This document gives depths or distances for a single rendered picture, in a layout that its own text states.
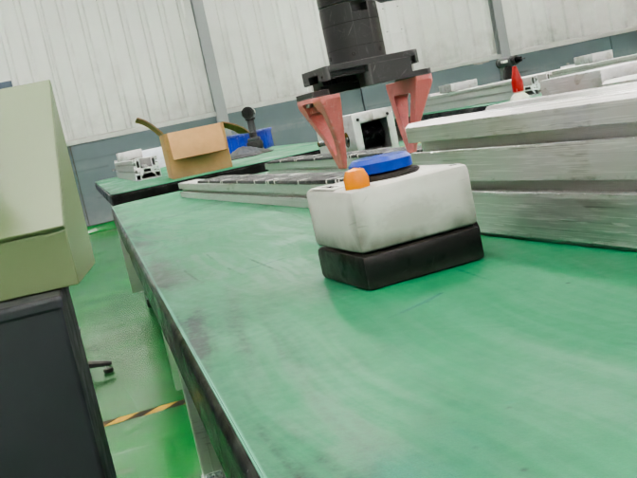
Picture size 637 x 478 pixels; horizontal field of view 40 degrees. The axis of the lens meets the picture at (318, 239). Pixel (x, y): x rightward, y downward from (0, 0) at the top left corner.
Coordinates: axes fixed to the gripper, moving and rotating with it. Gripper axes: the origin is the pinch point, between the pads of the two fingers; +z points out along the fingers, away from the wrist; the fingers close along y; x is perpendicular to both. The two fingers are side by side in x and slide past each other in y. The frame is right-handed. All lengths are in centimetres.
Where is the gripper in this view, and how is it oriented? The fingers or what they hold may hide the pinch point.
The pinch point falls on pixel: (376, 152)
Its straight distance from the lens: 87.7
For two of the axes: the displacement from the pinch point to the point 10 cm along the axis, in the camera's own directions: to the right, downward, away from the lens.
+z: 2.1, 9.7, 1.4
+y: 9.1, -2.4, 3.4
